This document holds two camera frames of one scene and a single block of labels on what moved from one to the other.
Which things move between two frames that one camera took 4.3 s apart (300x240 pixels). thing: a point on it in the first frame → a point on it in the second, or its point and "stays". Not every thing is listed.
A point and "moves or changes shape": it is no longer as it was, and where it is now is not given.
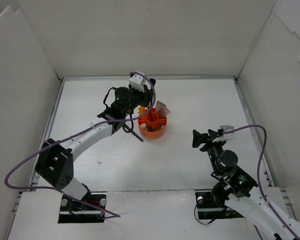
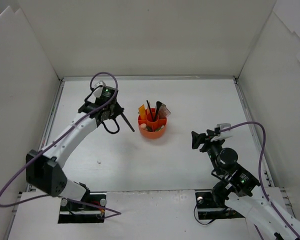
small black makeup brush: x=152 y=82 → x=158 y=103
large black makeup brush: x=132 y=131 moves or changes shape
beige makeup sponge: x=143 y=125 stays
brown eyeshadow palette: x=161 y=109 stays
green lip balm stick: x=159 y=129 stays
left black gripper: x=145 y=95 → x=115 y=110
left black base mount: x=71 y=211 stays
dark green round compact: x=149 y=128 stays
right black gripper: x=207 y=140 stays
